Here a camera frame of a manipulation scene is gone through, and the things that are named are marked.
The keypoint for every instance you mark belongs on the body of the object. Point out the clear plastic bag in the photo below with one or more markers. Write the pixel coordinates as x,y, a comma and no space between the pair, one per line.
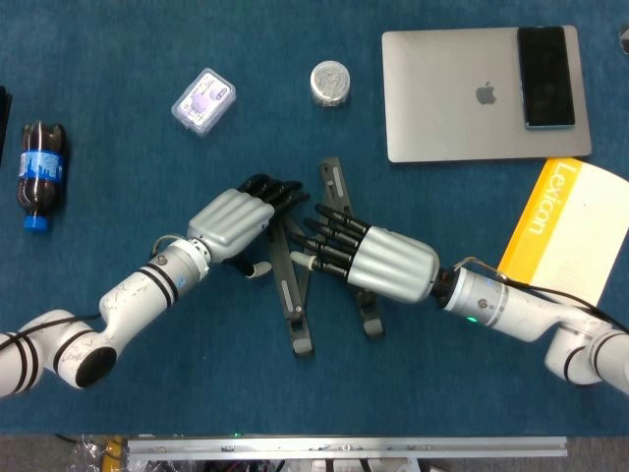
88,454

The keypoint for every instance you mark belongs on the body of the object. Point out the yellow white Lexicon book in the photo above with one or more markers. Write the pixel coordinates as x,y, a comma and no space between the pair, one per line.
575,221

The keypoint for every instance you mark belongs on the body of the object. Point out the black smartphone teal case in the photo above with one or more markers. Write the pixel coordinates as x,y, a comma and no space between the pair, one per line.
545,74

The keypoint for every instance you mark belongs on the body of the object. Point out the aluminium profile rail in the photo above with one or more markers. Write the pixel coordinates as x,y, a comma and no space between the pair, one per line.
344,447

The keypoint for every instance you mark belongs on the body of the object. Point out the silver Apple laptop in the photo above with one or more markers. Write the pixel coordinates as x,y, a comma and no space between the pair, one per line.
442,74

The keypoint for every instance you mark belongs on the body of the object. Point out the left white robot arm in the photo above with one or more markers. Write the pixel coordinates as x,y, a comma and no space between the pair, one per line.
132,295

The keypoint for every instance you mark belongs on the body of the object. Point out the black folding laptop stand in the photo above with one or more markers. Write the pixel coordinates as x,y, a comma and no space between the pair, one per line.
293,290

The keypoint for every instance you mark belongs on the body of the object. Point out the teal blue table cloth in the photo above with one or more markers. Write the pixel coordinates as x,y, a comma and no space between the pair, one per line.
196,383

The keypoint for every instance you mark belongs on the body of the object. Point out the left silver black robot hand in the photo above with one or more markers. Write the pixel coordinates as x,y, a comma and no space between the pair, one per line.
226,226

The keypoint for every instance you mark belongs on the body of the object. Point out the round silver tin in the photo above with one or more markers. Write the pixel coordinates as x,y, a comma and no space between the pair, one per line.
330,81

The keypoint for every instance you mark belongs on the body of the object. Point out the cola bottle blue label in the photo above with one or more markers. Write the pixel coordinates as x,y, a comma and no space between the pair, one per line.
41,167

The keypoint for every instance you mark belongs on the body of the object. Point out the clear plastic card box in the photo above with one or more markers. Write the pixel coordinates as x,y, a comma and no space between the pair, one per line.
204,103

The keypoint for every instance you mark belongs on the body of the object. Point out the yellow object under table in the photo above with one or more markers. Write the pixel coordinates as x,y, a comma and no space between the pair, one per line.
114,452

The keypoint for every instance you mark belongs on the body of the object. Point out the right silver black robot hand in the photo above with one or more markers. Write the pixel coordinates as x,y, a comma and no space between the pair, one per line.
393,265

